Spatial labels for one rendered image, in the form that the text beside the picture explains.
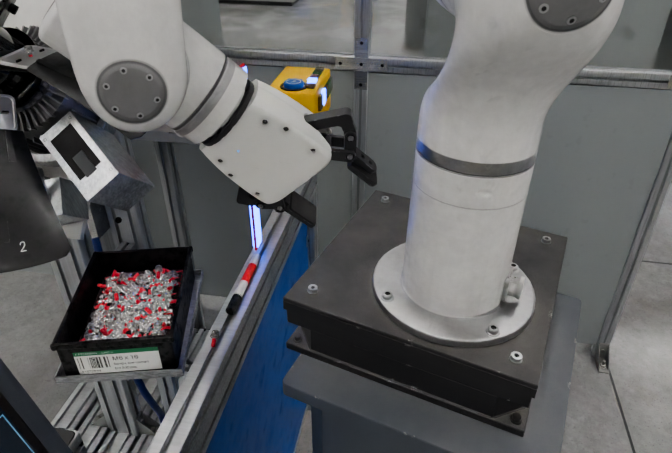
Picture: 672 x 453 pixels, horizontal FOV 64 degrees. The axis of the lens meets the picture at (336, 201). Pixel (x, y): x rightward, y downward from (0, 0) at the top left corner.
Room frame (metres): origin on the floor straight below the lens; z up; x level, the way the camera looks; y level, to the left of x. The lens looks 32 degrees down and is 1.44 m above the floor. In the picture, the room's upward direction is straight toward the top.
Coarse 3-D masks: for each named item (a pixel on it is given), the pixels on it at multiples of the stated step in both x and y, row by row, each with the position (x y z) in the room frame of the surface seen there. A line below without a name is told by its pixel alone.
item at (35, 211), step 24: (0, 144) 0.77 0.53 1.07; (24, 144) 0.79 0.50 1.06; (0, 168) 0.74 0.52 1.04; (24, 168) 0.76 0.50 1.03; (0, 192) 0.71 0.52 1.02; (24, 192) 0.73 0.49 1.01; (0, 216) 0.69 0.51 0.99; (24, 216) 0.70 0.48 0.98; (48, 216) 0.72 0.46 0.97; (0, 240) 0.66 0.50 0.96; (48, 240) 0.69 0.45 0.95; (0, 264) 0.64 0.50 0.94; (24, 264) 0.65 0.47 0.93
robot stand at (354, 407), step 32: (576, 320) 0.53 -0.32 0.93; (288, 384) 0.42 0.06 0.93; (320, 384) 0.42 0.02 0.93; (352, 384) 0.42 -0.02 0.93; (544, 384) 0.42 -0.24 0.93; (320, 416) 0.42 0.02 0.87; (352, 416) 0.39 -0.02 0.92; (384, 416) 0.38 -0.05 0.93; (416, 416) 0.38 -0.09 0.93; (448, 416) 0.38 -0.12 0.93; (544, 416) 0.38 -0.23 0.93; (320, 448) 0.42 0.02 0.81; (352, 448) 0.40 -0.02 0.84; (384, 448) 0.38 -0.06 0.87; (416, 448) 0.35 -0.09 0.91; (448, 448) 0.34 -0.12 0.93; (480, 448) 0.34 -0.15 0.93; (512, 448) 0.34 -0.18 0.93; (544, 448) 0.34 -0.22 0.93
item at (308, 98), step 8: (288, 72) 1.11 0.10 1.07; (296, 72) 1.11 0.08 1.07; (304, 72) 1.11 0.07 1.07; (328, 72) 1.12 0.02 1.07; (280, 80) 1.06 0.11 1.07; (304, 80) 1.06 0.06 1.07; (320, 80) 1.06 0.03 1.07; (280, 88) 1.02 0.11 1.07; (304, 88) 1.01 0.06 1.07; (320, 88) 1.04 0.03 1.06; (296, 96) 0.99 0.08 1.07; (304, 96) 0.99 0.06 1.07; (312, 96) 0.99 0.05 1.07; (304, 104) 0.99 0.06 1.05; (312, 104) 0.99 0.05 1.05; (328, 104) 1.12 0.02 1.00; (312, 112) 0.99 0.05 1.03
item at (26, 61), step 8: (40, 48) 0.89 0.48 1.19; (48, 48) 0.89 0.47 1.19; (8, 56) 0.84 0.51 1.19; (16, 56) 0.84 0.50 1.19; (24, 56) 0.84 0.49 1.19; (40, 56) 0.85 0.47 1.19; (0, 64) 0.81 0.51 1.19; (8, 64) 0.81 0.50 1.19; (16, 64) 0.80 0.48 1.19; (24, 64) 0.81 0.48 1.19
